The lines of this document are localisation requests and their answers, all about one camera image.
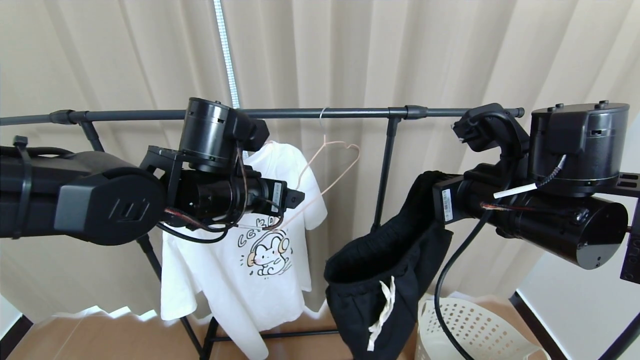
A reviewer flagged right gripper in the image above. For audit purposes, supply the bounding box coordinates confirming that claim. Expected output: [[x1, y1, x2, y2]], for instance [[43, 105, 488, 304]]
[[432, 172, 484, 225]]

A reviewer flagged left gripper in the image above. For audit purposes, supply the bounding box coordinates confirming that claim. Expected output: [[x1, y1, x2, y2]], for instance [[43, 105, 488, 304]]
[[251, 178, 290, 216]]

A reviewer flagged white printed T-shirt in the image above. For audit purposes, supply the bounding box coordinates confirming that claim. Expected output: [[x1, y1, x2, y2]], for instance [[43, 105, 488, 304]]
[[159, 141, 329, 360]]

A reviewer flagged black garment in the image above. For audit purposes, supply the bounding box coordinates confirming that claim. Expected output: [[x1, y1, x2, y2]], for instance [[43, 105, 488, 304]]
[[323, 170, 454, 360]]

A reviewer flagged black clothes rack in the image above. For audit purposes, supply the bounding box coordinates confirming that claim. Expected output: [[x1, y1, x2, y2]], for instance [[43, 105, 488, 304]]
[[0, 105, 525, 360]]

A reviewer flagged white laundry basket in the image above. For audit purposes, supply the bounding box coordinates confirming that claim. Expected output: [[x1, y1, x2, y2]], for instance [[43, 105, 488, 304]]
[[414, 295, 551, 360]]

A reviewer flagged beige curtain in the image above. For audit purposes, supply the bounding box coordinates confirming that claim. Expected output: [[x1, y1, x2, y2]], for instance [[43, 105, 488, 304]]
[[0, 0, 640, 321]]

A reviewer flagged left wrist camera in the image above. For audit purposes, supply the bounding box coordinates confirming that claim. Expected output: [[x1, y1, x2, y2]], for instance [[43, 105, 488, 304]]
[[231, 109, 271, 152]]

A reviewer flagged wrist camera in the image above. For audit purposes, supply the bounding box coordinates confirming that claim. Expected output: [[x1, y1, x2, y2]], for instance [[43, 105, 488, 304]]
[[452, 103, 531, 168], [231, 109, 271, 152]]

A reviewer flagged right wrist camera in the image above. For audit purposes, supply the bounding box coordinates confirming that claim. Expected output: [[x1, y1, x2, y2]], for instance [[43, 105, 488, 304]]
[[452, 103, 531, 168]]

